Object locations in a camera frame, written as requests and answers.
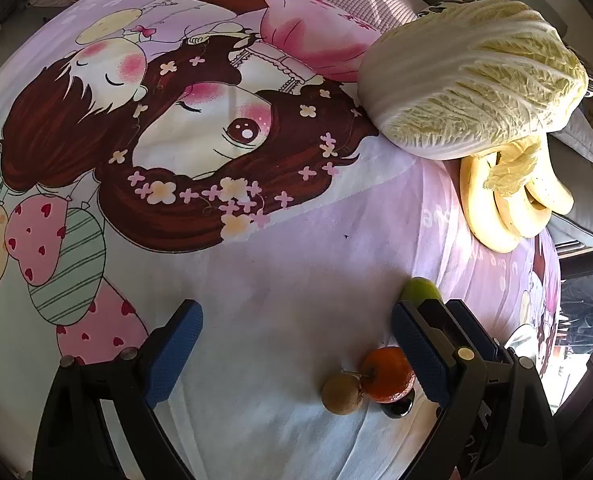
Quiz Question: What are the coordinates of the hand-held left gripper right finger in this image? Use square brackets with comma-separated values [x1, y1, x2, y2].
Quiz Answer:
[391, 300, 563, 480]

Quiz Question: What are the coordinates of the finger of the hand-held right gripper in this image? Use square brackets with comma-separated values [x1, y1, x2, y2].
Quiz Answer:
[448, 299, 515, 362]

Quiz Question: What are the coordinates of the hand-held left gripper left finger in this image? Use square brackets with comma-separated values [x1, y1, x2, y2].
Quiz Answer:
[32, 299, 204, 480]

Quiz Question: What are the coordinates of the orange mandarin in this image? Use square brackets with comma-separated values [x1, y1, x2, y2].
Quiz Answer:
[360, 346, 415, 404]

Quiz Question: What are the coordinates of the dark cherry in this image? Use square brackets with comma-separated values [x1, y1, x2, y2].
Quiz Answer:
[381, 389, 416, 419]

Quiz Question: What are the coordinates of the green mango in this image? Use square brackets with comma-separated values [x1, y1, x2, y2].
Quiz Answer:
[401, 277, 445, 306]

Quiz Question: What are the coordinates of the brown longan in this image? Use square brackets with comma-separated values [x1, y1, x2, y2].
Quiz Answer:
[321, 372, 365, 416]

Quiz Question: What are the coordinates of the yellow banana bunch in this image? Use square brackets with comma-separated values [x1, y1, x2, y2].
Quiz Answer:
[459, 135, 575, 254]

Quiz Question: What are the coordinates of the pink cartoon printed blanket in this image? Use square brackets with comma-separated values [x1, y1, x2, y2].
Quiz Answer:
[0, 0, 572, 480]

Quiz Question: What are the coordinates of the grey cushion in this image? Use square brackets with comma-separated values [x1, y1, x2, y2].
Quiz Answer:
[547, 199, 593, 249]

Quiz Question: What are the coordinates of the grey quilted pillow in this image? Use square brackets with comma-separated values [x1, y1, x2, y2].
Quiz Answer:
[547, 109, 593, 171]

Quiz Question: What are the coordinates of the napa cabbage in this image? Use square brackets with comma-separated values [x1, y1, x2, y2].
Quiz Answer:
[357, 0, 590, 196]

